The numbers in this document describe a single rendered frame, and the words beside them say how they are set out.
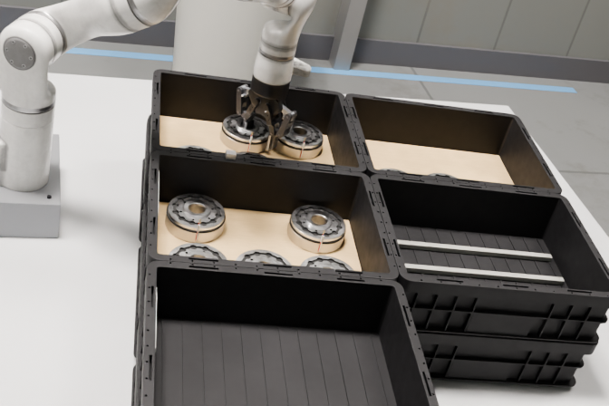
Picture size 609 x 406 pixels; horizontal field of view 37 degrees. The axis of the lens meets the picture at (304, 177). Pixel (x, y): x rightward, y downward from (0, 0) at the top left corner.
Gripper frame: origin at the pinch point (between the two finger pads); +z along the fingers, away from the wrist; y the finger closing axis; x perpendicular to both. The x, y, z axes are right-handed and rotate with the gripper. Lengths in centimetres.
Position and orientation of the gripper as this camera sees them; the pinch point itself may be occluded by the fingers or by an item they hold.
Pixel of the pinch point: (259, 136)
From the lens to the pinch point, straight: 187.1
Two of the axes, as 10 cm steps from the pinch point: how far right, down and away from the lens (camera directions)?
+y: 8.0, 4.6, -3.9
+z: -2.0, 8.2, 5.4
